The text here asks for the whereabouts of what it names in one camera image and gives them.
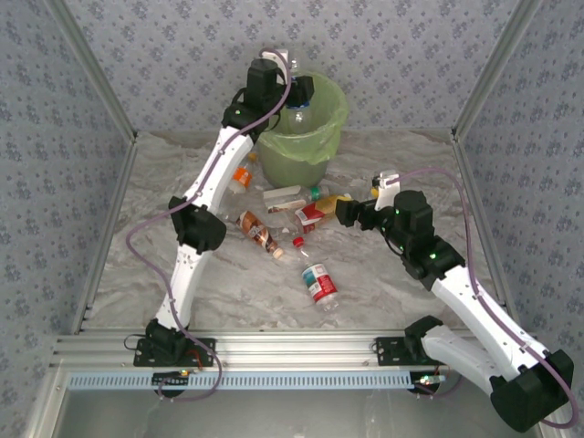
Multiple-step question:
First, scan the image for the plain clear plastic bottle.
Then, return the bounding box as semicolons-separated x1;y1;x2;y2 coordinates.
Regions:
285;57;316;133

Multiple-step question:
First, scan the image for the amber bottle red label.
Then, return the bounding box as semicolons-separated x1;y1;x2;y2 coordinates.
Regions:
294;193;352;235

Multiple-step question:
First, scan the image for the clear bottle red cap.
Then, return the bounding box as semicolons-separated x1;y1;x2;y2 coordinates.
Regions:
276;214;311;250

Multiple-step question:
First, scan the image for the red teal label bottle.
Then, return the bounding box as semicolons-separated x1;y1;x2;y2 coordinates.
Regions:
298;249;341;313

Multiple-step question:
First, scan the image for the white plastic bottle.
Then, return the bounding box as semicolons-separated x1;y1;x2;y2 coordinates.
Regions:
263;184;308;214

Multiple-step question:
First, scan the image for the orange label plastic bottle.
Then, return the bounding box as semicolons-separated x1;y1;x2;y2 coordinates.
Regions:
230;153;259;193

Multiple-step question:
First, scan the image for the brown label plastic bottle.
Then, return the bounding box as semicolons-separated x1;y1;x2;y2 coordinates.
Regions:
235;209;284;260

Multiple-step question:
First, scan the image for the green plastic bin liner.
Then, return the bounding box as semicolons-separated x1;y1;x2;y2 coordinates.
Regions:
255;71;350;165

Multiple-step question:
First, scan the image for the green plastic bin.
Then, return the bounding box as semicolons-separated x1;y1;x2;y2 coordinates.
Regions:
257;136;330;189

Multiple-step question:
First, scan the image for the small black circuit board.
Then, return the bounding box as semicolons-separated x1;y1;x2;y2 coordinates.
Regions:
152;371;192;388
412;372;447;389

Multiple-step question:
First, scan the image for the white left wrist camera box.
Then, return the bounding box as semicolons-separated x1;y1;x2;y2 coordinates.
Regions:
259;47;292;83

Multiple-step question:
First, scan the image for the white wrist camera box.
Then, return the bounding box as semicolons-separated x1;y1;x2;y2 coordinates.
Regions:
371;169;402;212
259;47;292;83

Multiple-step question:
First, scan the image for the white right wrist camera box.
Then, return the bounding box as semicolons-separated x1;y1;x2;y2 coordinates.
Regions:
371;169;402;212

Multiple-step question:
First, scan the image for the purple cable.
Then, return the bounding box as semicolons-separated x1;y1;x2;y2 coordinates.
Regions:
387;166;577;430
125;47;293;403

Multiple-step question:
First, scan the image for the aluminium table edge rail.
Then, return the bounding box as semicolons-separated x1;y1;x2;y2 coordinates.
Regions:
450;131;522;332
70;136;140;335

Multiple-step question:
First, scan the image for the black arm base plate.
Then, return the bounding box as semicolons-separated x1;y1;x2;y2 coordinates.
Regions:
374;336;460;366
133;338;216;368

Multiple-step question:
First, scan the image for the aluminium profile rail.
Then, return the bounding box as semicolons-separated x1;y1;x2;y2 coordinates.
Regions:
49;331;547;369

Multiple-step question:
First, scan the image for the aluminium frame post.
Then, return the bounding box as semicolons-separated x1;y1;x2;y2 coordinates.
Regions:
43;0;140;143
450;0;545;145

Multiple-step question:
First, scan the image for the grey slotted cable duct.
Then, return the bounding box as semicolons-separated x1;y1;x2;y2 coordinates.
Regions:
67;370;417;391

